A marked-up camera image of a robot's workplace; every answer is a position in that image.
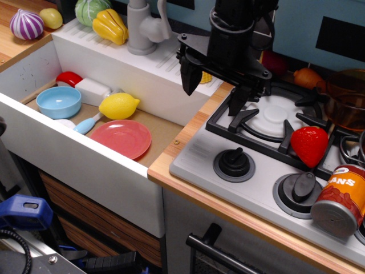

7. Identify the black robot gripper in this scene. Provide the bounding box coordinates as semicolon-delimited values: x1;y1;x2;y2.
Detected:
177;33;272;116

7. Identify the yellow toy corn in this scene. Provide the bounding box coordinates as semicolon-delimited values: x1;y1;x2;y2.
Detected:
200;71;213;84

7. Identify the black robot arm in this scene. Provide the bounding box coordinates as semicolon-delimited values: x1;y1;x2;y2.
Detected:
177;1;278;116

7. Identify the pink plastic plate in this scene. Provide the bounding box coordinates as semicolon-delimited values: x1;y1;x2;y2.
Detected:
90;120;152;160

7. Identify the grey metal mounting plate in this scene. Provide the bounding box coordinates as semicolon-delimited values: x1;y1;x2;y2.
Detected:
0;231;86;274

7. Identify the dark red toy vegetable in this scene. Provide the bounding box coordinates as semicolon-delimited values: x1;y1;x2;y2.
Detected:
259;50;289;76

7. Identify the grey toy stove top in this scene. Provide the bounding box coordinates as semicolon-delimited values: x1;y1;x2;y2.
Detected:
169;81;365;269

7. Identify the grey toy faucet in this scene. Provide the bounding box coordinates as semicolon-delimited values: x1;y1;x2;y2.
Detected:
127;1;172;55

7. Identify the black left stove knob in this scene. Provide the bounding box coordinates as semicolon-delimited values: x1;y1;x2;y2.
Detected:
213;147;256;183

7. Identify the black stove knob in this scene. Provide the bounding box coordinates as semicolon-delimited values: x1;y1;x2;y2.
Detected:
213;147;256;183
273;172;323;220

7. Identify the orange toy carrot piece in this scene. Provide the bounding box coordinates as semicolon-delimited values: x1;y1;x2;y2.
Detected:
293;68;323;90

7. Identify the black stove grate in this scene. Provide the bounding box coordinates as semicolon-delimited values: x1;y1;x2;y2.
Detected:
205;81;365;181

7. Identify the yellow toy lemon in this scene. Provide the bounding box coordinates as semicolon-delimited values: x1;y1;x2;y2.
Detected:
99;92;140;120

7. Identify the red toy strawberry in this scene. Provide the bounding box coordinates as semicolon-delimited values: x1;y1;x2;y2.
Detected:
290;126;329;168

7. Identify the yellow toy bell pepper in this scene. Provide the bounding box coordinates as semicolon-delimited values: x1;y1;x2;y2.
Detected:
92;9;129;45

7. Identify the white toy salt shaker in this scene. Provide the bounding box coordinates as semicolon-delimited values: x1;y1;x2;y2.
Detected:
75;78;124;107

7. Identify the orange transparent toy pot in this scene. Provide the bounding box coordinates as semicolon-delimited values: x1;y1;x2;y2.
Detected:
317;69;364;132

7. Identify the white toy sink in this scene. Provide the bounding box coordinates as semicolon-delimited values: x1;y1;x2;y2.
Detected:
0;17;226;239

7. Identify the black right stove knob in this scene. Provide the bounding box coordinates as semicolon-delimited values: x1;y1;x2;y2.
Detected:
273;172;323;220

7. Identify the blue and white toy brush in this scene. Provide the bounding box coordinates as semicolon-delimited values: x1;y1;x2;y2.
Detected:
74;112;103;135

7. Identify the green toy cabbage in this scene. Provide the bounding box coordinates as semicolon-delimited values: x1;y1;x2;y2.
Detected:
75;0;112;27

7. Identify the red and white toy mushroom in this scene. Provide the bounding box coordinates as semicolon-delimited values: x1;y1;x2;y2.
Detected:
55;71;83;87

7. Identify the light blue plastic bowl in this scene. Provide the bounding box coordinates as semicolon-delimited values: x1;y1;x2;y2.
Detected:
36;86;82;119

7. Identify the yellow-green toy potato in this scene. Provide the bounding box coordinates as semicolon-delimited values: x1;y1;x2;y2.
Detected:
39;8;63;30

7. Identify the orange toy beans can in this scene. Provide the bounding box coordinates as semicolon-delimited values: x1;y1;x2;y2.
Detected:
311;164;364;237

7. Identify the purple striped toy onion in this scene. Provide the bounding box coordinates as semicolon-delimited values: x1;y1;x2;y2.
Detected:
10;9;44;40

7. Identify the blue clamp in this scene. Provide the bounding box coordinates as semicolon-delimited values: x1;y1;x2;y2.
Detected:
1;194;54;231

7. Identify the black oven door handle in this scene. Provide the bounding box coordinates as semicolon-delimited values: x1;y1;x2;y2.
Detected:
185;223;264;273

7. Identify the black braided cable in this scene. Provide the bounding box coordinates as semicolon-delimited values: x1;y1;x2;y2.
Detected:
0;228;32;274

